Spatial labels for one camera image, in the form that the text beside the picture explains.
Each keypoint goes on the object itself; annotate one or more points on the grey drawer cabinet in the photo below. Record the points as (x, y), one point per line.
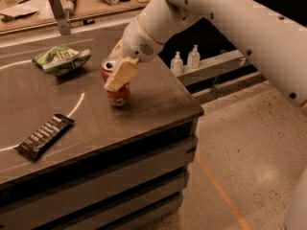
(102, 183)

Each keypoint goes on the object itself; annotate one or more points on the green chip bag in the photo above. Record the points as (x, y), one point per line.
(61, 60)

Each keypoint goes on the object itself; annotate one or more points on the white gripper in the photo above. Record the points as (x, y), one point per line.
(135, 42)

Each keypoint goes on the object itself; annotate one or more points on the grey metal shelf rail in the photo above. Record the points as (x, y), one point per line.
(213, 67)

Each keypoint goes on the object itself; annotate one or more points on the red coke can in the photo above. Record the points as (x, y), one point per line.
(121, 96)

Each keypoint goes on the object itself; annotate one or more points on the clear sanitizer bottle left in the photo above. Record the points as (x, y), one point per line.
(177, 64)

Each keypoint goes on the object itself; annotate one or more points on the clear sanitizer bottle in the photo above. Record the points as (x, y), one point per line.
(177, 64)
(194, 57)

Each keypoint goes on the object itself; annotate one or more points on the white paper sheets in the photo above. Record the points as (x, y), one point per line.
(41, 7)

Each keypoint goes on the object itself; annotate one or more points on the black rxbar chocolate bar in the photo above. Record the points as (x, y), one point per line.
(45, 136)

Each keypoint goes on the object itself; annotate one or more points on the metal bracket left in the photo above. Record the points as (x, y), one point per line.
(60, 18)

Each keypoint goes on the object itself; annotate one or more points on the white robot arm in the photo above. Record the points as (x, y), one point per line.
(273, 43)

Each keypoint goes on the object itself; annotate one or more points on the clear sanitizer bottle right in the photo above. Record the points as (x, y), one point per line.
(194, 57)

